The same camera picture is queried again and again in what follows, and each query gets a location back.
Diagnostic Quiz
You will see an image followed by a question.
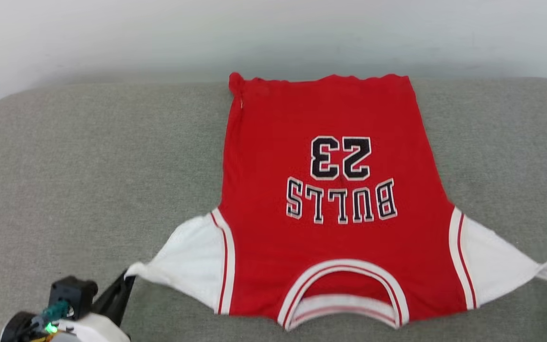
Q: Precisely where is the teal cable connector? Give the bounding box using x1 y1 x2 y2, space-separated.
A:
40 301 71 329

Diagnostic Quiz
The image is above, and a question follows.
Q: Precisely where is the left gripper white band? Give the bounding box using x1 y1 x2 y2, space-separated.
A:
54 271 136 342

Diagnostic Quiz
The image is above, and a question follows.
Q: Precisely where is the red Bulls basketball jersey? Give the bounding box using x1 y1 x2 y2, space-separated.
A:
125 72 547 331

